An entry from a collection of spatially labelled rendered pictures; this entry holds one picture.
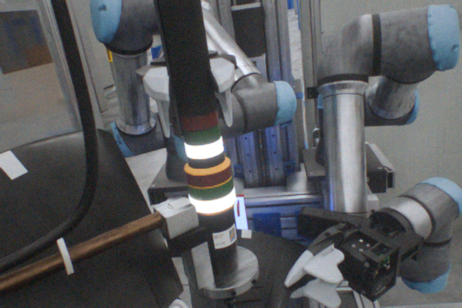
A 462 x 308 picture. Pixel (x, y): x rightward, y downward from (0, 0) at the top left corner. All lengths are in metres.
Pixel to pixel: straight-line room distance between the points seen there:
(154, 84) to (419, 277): 0.59
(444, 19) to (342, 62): 0.17
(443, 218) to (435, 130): 1.79
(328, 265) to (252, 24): 0.82
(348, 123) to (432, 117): 1.72
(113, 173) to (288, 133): 0.99
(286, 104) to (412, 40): 0.25
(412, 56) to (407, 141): 1.68
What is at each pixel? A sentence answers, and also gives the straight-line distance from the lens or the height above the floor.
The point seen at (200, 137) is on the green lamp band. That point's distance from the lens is 0.33.
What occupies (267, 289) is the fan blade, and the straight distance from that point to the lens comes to 0.54.
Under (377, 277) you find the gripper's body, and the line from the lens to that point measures 0.60.
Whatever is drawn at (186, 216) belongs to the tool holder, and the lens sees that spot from 0.35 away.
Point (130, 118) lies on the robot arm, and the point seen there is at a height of 1.28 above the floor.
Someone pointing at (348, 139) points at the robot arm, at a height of 1.28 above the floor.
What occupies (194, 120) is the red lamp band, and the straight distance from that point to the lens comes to 0.33.
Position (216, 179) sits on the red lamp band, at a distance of 0.34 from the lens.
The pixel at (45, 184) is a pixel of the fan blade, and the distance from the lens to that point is 0.44.
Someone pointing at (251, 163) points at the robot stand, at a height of 1.03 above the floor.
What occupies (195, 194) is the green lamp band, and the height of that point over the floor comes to 1.39.
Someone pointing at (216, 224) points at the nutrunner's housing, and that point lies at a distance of 0.37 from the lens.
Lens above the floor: 1.54
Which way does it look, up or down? 21 degrees down
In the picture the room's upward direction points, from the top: 8 degrees counter-clockwise
